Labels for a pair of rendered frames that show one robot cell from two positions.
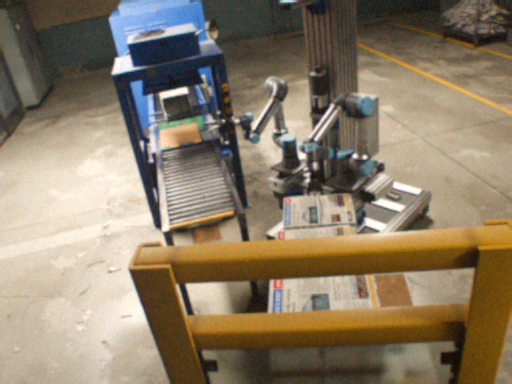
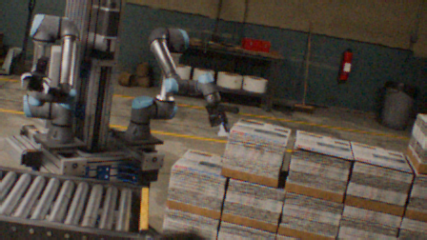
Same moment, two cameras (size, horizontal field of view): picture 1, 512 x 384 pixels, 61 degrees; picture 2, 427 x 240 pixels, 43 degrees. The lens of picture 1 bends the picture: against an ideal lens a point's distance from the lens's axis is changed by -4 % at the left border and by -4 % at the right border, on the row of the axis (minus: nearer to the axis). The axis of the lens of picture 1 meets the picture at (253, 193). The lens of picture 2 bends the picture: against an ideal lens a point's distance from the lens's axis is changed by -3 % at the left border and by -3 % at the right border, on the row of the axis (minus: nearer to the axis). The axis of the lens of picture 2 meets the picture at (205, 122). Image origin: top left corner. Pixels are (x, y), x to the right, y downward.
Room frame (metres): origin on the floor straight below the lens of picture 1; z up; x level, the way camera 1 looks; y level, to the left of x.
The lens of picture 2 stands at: (2.26, 2.46, 1.71)
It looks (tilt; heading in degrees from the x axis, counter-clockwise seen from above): 13 degrees down; 271
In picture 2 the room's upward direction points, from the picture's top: 10 degrees clockwise
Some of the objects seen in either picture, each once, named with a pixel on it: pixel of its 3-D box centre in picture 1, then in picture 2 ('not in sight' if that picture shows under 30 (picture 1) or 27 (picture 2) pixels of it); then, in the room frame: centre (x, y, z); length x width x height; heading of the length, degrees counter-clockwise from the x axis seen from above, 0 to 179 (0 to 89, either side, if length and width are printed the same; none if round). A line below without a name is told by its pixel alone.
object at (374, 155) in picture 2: not in sight; (379, 155); (1.42, -0.21, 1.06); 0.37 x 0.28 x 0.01; 82
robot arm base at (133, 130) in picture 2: (346, 174); (138, 128); (2.69, -0.65, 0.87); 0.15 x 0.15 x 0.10
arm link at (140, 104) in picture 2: (346, 159); (143, 109); (2.68, -0.65, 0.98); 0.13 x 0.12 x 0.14; 35
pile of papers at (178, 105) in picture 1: (176, 101); not in sight; (4.71, 0.67, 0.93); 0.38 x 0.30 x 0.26; 8
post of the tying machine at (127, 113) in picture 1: (139, 155); not in sight; (3.79, 0.98, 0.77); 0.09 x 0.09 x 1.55; 8
